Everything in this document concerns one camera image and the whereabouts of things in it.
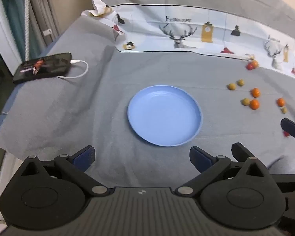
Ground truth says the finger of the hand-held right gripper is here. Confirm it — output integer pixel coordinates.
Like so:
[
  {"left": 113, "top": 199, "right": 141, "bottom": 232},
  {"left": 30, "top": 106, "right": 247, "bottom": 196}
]
[
  {"left": 281, "top": 117, "right": 295, "bottom": 144},
  {"left": 231, "top": 142, "right": 252, "bottom": 163}
]

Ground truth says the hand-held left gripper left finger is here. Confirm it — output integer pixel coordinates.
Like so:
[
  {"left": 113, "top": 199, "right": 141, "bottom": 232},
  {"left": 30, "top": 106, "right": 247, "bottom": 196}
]
[{"left": 20, "top": 146, "right": 111, "bottom": 198}]

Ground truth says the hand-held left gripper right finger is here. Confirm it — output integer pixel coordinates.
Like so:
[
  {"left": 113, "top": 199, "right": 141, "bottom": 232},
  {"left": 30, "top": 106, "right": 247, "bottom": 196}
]
[{"left": 175, "top": 146, "right": 272, "bottom": 197}]

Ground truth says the blue plate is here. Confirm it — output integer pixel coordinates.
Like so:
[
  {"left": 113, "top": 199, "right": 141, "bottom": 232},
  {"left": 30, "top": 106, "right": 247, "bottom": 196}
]
[{"left": 127, "top": 85, "right": 203, "bottom": 147}]

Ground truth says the grey blanket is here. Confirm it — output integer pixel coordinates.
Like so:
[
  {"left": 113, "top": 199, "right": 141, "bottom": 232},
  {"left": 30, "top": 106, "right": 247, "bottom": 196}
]
[{"left": 0, "top": 17, "right": 295, "bottom": 192}]

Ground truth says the black smartphone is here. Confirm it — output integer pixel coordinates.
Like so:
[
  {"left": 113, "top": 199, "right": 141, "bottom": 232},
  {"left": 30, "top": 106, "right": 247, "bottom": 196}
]
[{"left": 13, "top": 52, "right": 72, "bottom": 84}]

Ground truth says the printed deer cloth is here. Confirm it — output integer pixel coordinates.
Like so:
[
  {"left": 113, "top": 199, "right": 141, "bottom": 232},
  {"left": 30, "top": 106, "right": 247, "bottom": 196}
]
[{"left": 81, "top": 0, "right": 295, "bottom": 82}]

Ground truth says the beige curtain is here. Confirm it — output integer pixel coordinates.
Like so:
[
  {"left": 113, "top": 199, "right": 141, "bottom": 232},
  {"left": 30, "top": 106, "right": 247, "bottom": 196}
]
[{"left": 28, "top": 0, "right": 62, "bottom": 52}]

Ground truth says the white charging cable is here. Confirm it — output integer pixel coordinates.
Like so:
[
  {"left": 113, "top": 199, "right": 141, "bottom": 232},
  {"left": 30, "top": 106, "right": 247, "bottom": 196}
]
[{"left": 56, "top": 59, "right": 89, "bottom": 79}]

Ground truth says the white pole with rope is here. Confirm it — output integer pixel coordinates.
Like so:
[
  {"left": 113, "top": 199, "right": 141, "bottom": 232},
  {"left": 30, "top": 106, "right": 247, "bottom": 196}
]
[{"left": 23, "top": 0, "right": 31, "bottom": 62}]

